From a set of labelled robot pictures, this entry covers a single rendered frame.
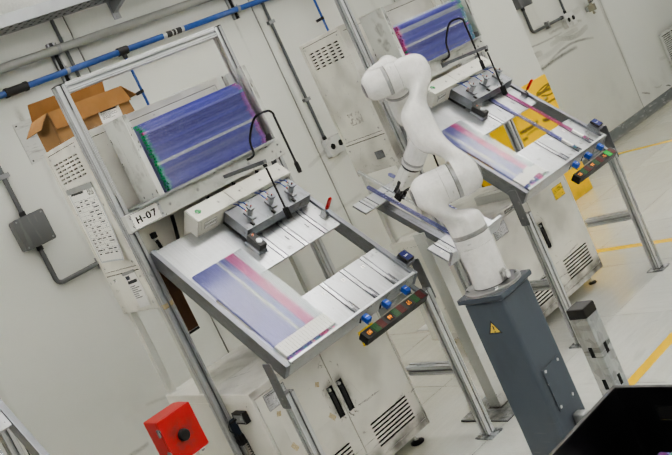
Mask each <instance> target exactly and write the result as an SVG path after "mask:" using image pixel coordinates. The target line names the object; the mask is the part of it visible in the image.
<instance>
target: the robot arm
mask: <svg viewBox="0 0 672 455"><path fill-rule="evenodd" d="M430 80H431V67H430V64H429V63H428V61H427V60H426V58H425V57H423V56H422V55H420V54H415V53H414V54H408V55H405V56H403V57H400V58H398V59H397V58H395V57H393V56H391V55H384V56H382V57H381V58H380V59H379V60H378V62H377V63H375V64H374V65H372V66H371V67H370V68H369V69H368V70H367V71H366V72H365V73H364V75H363V77H362V80H361V88H362V91H363V93H364V95H365V96H366V97H367V98H368V99H370V100H382V99H385V98H386V99H387V102H388V104H389V107H390V109H391V111H392V114H393V116H394V118H395V120H396V122H397V123H398V124H399V125H401V126H403V127H404V129H405V131H406V134H407V146H406V149H405V152H404V155H403V158H402V160H401V162H402V166H401V167H400V168H399V170H398V172H397V174H396V176H395V179H394V181H393V184H392V185H393V186H395V185H397V186H396V187H395V189H394V191H393V192H395V193H396V194H395V196H394V198H395V199H396V200H398V201H399V202H401V200H402V198H403V195H405V196H406V194H407V192H406V191H408V190H409V188H410V191H409V192H410V196H411V199H412V201H413V202H414V204H415V205H416V206H417V207H418V208H419V209H421V210H422V211H424V212H426V213H428V214H430V215H431V216H433V217H435V218H437V219H438V220H440V221H441V222H442V223H443V224H444V225H445V227H446V228H447V230H448V232H449V233H450V236H451V238H452V240H453V242H454V244H455V247H456V249H457V251H458V253H459V256H460V258H461V260H462V262H463V265H464V267H465V269H466V271H467V273H468V276H469V278H470V280H471V282H472V285H471V286H470V287H468V288H467V290H466V291H465V296H466V297H467V298H468V299H479V298H484V297H487V296H490V295H493V294H496V293H498V292H500V291H502V290H504V289H506V288H508V287H510V286H511V285H513V284H514V283H515V282H516V281H518V280H519V278H520V277H521V273H520V271H519V270H517V269H506V266H505V264H504V262H503V259H502V257H501V255H500V253H499V250H498V248H497V246H496V244H495V241H494V239H493V237H492V235H491V232H490V230H489V228H488V226H487V223H486V221H485V219H484V217H483V215H482V213H481V212H480V211H479V210H478V209H473V208H468V209H454V208H451V207H449V203H451V202H453V201H456V200H458V199H460V198H462V197H464V196H467V195H469V194H471V193H473V192H475V191H476V190H477V189H478V188H479V187H480V186H481V185H482V182H483V173H482V171H481V169H480V167H479V165H478V164H477V163H476V162H475V161H474V160H473V159H472V158H471V157H469V156H468V155H467V154H465V153H464V152H463V151H461V150H460V149H458V148H457V147H456V146H454V145H453V144H452V143H451V142H450V141H449V140H448V139H447V138H446V137H445V136H444V135H443V133H442V132H441V130H440V129H439V127H438V125H437V123H436V121H435V119H434V117H433V115H432V113H431V111H430V109H429V106H428V103H427V92H428V87H429V84H430ZM428 154H432V155H437V156H440V157H442V158H443V159H444V160H445V161H446V163H445V164H443V165H441V166H439V167H437V168H435V169H432V170H430V171H428V172H426V173H424V174H422V175H420V176H419V172H420V170H421V169H422V168H423V167H424V163H425V160H426V158H427V155H428ZM399 188H400V189H399Z"/></svg>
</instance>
